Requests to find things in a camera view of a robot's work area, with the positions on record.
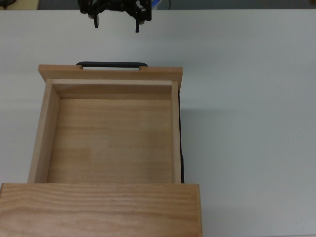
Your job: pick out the blue round object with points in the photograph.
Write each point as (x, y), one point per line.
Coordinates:
(156, 2)

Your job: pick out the light wooden board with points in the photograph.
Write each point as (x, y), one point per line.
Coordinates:
(27, 3)

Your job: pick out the wooden cabinet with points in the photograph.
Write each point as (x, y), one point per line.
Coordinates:
(98, 209)

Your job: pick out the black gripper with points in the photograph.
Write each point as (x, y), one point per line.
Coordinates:
(116, 4)

